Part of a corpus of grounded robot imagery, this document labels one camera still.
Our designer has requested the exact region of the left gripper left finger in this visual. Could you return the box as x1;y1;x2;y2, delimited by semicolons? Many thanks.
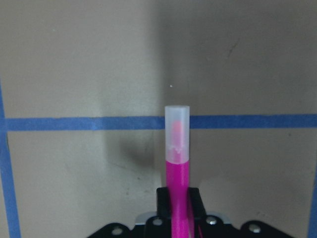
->
85;187;173;238

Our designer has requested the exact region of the pink highlighter pen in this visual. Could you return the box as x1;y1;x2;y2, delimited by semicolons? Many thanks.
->
164;105;190;238

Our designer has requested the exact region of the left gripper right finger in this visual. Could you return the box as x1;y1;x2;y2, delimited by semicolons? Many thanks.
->
186;187;294;238

